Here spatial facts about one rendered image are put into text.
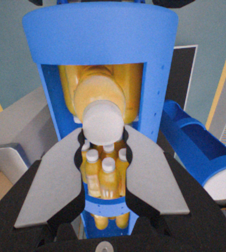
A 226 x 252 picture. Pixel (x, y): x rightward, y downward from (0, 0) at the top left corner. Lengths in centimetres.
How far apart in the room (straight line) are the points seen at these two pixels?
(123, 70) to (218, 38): 154
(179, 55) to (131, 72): 116
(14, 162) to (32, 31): 34
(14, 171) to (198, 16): 168
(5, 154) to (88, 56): 35
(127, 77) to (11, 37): 143
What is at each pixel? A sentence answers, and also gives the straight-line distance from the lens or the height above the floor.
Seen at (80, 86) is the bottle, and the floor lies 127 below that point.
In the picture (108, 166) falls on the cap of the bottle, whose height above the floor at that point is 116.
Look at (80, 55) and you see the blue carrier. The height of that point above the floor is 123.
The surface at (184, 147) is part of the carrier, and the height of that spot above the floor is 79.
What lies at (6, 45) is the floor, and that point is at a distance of 167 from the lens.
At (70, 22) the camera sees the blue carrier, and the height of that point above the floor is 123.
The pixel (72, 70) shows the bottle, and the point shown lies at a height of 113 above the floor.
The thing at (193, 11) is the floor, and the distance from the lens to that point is 164.
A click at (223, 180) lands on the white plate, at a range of 90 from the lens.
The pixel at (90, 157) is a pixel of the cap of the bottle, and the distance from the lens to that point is 43.
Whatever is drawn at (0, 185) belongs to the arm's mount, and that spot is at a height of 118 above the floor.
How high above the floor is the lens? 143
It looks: 59 degrees down
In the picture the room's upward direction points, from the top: 174 degrees clockwise
